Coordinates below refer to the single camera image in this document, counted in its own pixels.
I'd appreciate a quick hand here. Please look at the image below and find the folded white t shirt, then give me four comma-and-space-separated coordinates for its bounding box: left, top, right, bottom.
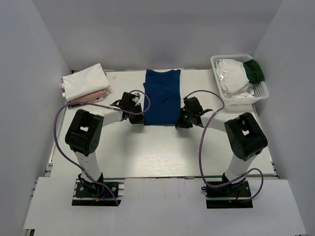
62, 63, 110, 101

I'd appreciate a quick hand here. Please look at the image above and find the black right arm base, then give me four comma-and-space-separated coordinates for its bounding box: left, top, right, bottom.
201, 180, 253, 209

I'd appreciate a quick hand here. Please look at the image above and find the blue t shirt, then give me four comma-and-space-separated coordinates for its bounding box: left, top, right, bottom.
143, 69, 181, 125

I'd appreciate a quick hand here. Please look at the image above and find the folded pink t shirt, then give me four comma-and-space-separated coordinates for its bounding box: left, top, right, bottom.
68, 89, 109, 108

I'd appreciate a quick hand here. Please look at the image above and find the white t shirt in basket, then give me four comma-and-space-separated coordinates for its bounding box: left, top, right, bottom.
216, 59, 254, 98

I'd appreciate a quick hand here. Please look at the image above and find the white plastic basket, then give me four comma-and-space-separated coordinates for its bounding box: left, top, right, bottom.
210, 54, 269, 105

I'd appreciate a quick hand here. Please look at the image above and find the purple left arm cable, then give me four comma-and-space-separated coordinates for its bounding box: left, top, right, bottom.
54, 90, 151, 206

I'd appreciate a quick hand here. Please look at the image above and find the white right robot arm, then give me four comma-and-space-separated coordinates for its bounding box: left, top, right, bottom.
175, 97, 268, 196

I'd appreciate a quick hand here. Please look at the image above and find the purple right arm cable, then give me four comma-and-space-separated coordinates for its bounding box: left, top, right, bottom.
184, 89, 265, 200

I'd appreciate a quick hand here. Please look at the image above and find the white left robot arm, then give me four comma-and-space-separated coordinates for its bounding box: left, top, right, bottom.
65, 91, 144, 196

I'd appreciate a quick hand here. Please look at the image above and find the dark green t shirt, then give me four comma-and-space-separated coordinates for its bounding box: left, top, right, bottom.
243, 59, 265, 84

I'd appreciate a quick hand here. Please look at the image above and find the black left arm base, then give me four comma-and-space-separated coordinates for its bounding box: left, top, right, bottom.
71, 174, 124, 207

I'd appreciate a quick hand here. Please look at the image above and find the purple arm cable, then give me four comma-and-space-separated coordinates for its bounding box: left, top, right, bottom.
54, 90, 151, 206
184, 89, 265, 200

